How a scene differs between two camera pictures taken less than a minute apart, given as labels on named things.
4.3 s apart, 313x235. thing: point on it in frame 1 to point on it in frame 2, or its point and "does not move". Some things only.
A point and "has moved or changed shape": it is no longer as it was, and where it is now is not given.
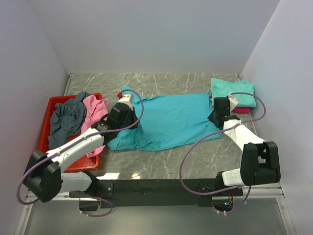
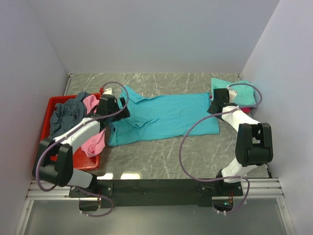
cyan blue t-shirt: [167, 121] has moved or changed shape
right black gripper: [211, 117] to [211, 109]
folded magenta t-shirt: [238, 109] does not move
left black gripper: [133, 114] to [124, 113]
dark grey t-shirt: [66, 120] does not move
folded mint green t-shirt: [220, 88] does not move
